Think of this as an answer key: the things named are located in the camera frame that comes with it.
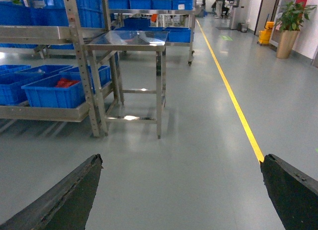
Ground blue bin with red bags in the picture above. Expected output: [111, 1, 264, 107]
[21, 65, 111, 109]

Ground blue bin far left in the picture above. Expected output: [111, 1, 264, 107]
[0, 65, 31, 75]

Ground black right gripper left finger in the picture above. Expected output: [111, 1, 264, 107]
[0, 154, 103, 230]

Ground blue rear left bin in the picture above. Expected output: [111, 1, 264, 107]
[15, 65, 73, 77]

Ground yellow mop bucket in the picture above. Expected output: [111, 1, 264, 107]
[257, 21, 274, 46]

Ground plant in gold pot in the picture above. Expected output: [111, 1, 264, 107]
[274, 1, 318, 59]

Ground empty blue front bin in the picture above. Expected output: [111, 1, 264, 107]
[0, 73, 44, 105]

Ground small stainless steel table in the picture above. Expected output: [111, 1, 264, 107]
[84, 30, 168, 139]

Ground person standing far back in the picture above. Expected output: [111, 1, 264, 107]
[215, 0, 224, 19]

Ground red bubble wrap bags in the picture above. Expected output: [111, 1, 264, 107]
[55, 78, 79, 88]

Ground far steel rack with bins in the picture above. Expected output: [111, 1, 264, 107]
[105, 0, 197, 66]

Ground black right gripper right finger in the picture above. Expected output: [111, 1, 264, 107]
[260, 154, 318, 230]

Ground steel bottom shelf frame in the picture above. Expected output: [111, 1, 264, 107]
[0, 0, 123, 137]

